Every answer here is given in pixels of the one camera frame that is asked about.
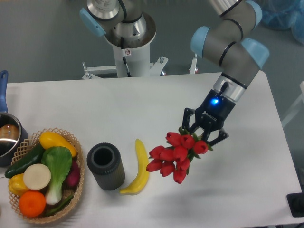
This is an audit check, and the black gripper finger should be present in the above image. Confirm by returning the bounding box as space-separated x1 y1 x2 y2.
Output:
181 107 202 134
207 129 229 145

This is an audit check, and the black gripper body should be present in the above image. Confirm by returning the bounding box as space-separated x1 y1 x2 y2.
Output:
195 90 236 139

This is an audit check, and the red tulip bouquet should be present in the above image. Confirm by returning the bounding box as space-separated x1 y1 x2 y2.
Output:
146 127 213 184

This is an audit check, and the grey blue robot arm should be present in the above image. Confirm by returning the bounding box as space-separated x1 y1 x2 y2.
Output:
79 0 269 146

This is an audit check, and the yellow plastic banana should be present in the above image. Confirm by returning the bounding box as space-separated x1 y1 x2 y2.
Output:
119 139 149 195

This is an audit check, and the dark grey ribbed vase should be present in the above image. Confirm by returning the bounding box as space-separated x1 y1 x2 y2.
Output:
86 142 125 190

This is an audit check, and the black device at edge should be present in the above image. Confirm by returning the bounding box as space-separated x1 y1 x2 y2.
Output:
286 192 304 218

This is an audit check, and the blue plastic bag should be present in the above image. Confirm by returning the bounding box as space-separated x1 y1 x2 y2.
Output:
258 0 304 44

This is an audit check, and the purple sweet potato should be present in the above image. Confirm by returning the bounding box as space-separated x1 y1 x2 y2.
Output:
65 160 80 188

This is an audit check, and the green bok choy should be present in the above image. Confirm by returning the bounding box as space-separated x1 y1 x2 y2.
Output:
41 146 72 205

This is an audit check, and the yellow squash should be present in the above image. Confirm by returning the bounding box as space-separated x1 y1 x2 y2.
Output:
39 132 77 158

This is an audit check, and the green chili pepper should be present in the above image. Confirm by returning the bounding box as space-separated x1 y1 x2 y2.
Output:
44 194 74 217

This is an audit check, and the green cucumber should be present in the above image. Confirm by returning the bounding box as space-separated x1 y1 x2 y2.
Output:
4 142 45 179

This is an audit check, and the woven wicker basket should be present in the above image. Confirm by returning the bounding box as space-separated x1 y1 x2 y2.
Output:
9 128 85 224

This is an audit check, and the round cream bun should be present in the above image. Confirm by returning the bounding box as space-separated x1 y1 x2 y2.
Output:
23 163 51 190

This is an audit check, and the orange fruit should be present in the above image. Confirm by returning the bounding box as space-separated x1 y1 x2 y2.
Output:
19 190 46 218

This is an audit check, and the yellow bell pepper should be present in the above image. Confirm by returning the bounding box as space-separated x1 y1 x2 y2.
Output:
9 173 29 196

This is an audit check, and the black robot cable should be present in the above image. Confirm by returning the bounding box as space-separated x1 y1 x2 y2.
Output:
120 37 132 78

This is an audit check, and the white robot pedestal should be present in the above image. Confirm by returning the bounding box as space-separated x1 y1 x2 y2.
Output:
79 9 168 79

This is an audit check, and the white frame at right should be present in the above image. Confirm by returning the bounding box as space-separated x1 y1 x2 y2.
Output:
281 81 304 128

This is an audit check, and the blue handled saucepan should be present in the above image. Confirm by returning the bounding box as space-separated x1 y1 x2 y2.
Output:
0 70 28 167

